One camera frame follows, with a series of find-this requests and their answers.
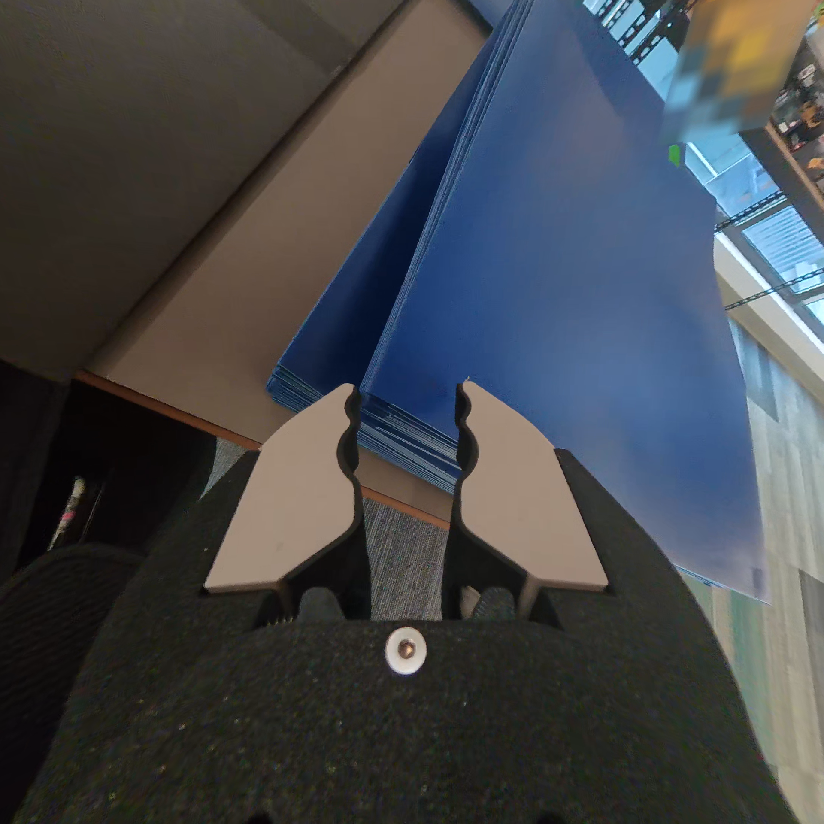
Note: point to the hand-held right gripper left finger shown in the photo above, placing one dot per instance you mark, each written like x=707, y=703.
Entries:
x=289, y=502

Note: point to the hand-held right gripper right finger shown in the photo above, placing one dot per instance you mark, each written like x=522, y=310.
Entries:
x=521, y=502

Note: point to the blue cardboard sheet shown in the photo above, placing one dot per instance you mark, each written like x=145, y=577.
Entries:
x=579, y=289

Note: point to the stack of blue sheets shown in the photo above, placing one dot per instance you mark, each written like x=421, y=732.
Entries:
x=386, y=225

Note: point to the grey desk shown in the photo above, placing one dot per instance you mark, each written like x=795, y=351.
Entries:
x=225, y=289

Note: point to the white pink tube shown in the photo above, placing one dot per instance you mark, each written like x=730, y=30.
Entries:
x=72, y=508

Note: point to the black mesh office chair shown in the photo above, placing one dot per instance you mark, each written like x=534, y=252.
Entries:
x=45, y=631

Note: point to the green sticker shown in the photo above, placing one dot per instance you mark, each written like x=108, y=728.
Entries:
x=675, y=154

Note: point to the black metal shelving rack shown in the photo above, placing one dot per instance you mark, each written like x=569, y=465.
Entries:
x=769, y=151

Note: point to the dark small clutter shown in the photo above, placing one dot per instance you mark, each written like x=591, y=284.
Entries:
x=804, y=96

